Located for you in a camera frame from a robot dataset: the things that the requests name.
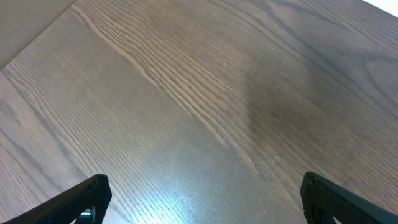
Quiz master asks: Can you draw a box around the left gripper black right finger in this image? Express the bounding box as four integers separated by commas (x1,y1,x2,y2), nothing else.
300,172,397,224

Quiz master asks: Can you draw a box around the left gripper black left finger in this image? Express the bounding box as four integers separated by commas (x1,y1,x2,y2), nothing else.
7,174,112,224

